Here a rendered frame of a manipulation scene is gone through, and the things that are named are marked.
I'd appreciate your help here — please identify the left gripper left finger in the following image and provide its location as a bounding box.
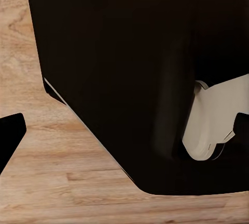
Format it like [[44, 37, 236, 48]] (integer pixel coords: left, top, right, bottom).
[[0, 113, 26, 174]]

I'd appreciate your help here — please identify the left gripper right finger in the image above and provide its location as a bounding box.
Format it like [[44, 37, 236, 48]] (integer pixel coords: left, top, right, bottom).
[[233, 112, 249, 153]]

